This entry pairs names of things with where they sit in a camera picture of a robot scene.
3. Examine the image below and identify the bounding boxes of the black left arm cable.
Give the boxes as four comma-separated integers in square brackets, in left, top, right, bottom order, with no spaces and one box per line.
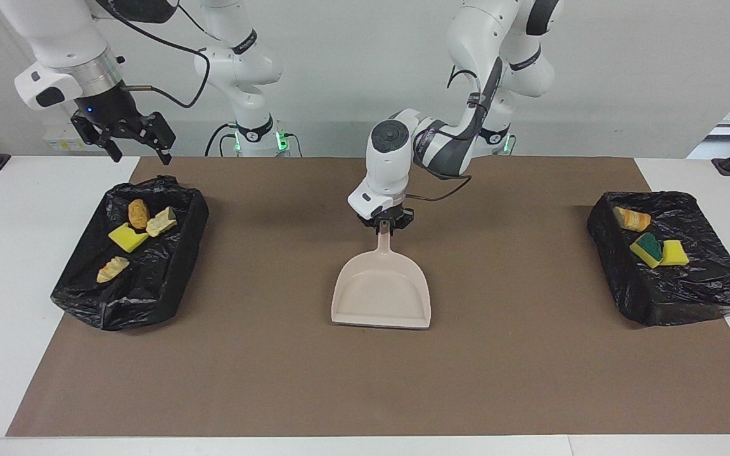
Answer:
[411,57,506,203]

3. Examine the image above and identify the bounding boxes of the beige plastic dustpan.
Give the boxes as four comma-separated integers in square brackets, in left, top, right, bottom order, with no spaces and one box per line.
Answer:
[331,220,432,330]

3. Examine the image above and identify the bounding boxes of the wedge yellow sponge piece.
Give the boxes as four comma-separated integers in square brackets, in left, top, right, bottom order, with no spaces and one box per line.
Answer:
[629,232,664,269]

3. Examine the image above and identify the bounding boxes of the black right base cable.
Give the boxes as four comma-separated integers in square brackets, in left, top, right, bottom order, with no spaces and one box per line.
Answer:
[205,122,240,158]

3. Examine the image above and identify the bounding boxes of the brown bread roll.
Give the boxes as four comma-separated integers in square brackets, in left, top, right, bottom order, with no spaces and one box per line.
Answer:
[128,199,151,230]

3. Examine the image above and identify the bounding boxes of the black bag lined bin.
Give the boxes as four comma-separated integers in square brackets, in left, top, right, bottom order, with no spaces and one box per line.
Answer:
[50,175,210,332]
[587,190,730,327]

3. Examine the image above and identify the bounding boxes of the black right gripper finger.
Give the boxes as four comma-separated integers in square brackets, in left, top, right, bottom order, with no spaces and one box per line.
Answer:
[71,117,122,163]
[139,112,176,166]

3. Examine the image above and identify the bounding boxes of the white wall power strip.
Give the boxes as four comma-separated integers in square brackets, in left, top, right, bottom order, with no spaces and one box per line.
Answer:
[42,122,111,153]

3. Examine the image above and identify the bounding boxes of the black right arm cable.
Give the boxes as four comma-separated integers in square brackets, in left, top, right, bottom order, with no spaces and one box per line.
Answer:
[102,0,211,110]

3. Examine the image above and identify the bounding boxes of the pale yellow foam chunk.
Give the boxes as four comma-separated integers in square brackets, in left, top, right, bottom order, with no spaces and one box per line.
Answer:
[96,256,131,284]
[613,206,652,232]
[146,206,178,238]

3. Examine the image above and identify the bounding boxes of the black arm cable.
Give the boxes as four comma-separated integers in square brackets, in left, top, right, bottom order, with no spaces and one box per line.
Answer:
[102,0,211,110]
[411,57,506,203]

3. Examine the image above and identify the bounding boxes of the small yellow sponge piece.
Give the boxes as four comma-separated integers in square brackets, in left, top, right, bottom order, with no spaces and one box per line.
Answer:
[660,239,690,267]

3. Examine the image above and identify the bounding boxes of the brown paper table mat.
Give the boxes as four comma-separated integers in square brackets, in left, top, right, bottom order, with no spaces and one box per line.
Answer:
[6,156,730,438]

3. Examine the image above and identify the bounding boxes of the notched yellow sponge piece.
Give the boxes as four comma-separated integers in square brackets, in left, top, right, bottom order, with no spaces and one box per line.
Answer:
[108,222,150,253]

